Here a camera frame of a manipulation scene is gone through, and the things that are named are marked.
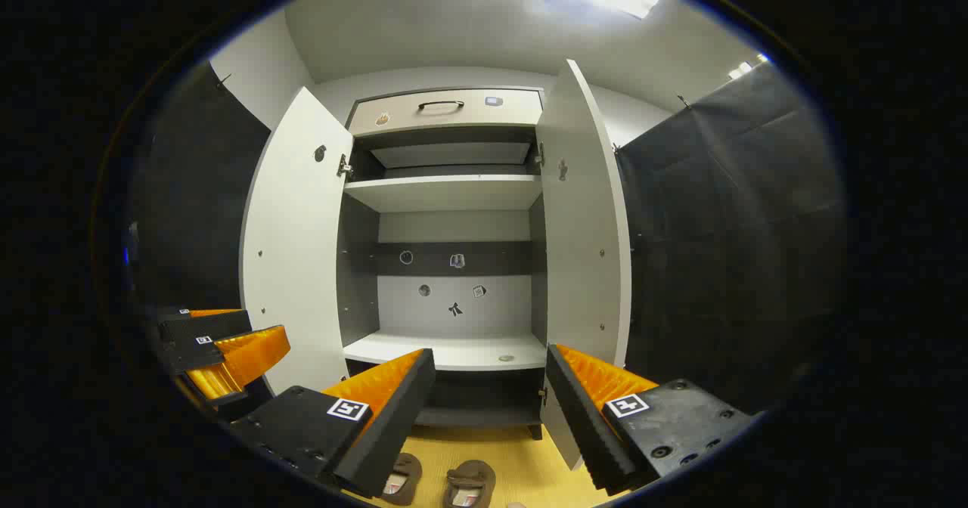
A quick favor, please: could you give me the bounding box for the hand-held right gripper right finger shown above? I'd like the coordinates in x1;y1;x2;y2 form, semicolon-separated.
544;343;757;495

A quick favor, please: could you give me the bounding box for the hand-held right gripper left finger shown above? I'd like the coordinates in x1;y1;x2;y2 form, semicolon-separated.
227;348;437;499

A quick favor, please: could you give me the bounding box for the brown knitted shoe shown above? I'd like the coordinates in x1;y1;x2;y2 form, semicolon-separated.
442;460;497;508
380;452;424;506

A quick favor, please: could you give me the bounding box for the white shoe cabinet door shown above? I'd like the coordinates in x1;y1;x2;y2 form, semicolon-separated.
535;58;632;471
240;86;355;395

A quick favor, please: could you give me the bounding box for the white shoe cabinet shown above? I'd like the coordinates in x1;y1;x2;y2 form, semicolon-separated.
335;86;548;441

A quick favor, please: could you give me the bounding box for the white cabinet shelf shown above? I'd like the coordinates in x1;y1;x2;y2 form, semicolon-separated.
344;174;543;214
343;330;548;373

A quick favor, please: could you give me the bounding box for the black backdrop cloth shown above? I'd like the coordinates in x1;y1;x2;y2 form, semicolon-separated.
614;62;848;418
129;62;271;388

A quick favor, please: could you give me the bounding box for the small ceiling light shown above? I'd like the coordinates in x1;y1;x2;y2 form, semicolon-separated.
728;54;769;80

